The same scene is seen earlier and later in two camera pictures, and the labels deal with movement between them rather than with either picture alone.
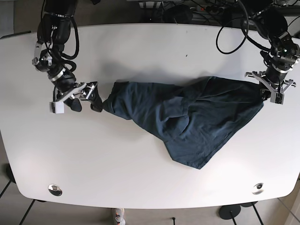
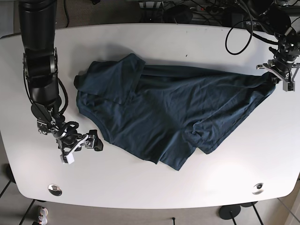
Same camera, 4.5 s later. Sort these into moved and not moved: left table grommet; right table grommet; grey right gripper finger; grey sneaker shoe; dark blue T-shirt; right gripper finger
Moved: grey right gripper finger; dark blue T-shirt; right gripper finger; grey sneaker shoe
Not moved: right table grommet; left table grommet
